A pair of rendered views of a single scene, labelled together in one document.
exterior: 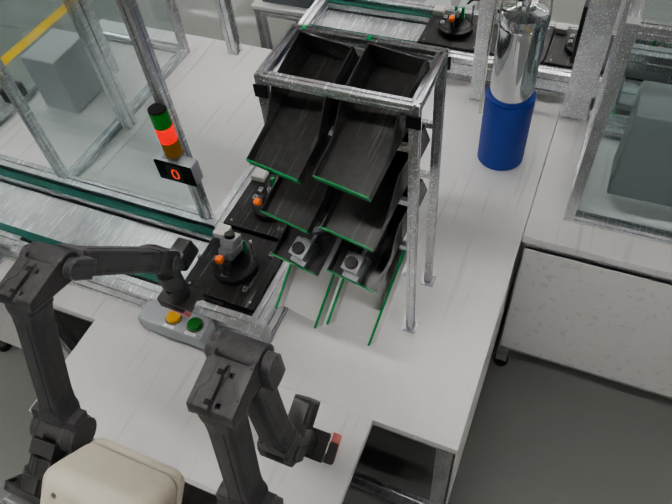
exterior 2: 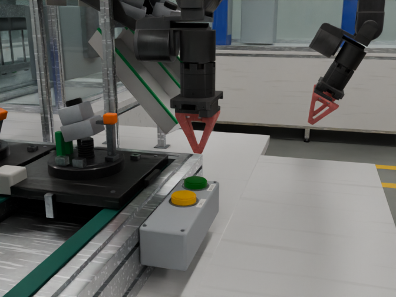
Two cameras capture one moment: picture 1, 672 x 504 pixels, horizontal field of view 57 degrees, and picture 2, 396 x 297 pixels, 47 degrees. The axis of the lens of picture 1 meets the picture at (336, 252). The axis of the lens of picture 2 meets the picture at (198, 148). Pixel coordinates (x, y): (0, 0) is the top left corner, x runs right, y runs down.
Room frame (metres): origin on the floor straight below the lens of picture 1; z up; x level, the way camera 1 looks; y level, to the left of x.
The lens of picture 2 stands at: (1.10, 1.13, 1.25)
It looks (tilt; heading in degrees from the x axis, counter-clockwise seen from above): 16 degrees down; 256
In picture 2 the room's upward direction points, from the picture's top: straight up
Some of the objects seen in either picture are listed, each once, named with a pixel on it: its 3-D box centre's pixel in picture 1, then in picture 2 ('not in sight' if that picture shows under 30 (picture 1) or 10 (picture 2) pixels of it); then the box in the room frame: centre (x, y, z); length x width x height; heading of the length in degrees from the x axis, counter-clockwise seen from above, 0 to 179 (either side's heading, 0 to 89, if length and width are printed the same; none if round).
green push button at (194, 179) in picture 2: (195, 325); (195, 185); (0.93, 0.41, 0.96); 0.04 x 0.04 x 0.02
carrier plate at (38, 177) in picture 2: (236, 267); (87, 172); (1.11, 0.30, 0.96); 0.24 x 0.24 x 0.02; 61
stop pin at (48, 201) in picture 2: not in sight; (50, 205); (1.17, 0.41, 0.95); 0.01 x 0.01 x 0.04; 61
